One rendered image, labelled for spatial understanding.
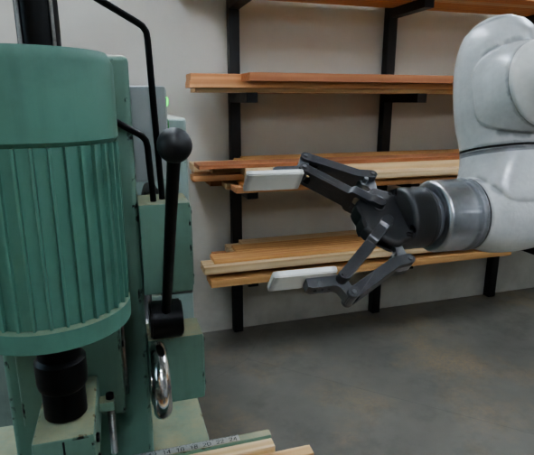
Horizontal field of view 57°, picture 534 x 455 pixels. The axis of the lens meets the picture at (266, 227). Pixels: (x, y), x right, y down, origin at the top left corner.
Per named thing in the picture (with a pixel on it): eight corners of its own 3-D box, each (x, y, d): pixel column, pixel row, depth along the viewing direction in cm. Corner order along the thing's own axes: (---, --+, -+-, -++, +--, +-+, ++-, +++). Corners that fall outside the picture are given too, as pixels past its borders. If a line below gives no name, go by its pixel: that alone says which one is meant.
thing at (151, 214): (144, 296, 79) (137, 205, 75) (141, 277, 87) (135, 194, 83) (196, 290, 81) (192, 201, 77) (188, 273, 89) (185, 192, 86)
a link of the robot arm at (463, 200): (433, 208, 67) (395, 209, 66) (467, 162, 60) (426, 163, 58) (462, 264, 62) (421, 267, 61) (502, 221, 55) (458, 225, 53)
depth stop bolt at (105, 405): (104, 458, 70) (98, 398, 68) (104, 449, 72) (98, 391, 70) (118, 455, 71) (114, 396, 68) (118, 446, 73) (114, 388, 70)
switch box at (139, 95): (135, 182, 84) (127, 85, 80) (132, 174, 93) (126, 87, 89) (171, 181, 85) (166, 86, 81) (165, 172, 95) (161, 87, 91)
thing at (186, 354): (152, 405, 82) (147, 340, 79) (149, 384, 88) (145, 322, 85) (208, 396, 84) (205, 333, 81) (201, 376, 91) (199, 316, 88)
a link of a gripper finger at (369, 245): (372, 231, 59) (382, 237, 59) (326, 292, 53) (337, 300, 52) (385, 211, 56) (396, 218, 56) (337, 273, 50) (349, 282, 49)
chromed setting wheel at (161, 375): (155, 438, 74) (151, 365, 71) (150, 393, 85) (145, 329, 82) (175, 434, 75) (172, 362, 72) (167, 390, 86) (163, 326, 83)
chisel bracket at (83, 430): (39, 506, 58) (30, 445, 56) (52, 432, 71) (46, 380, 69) (103, 492, 60) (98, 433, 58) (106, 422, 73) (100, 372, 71)
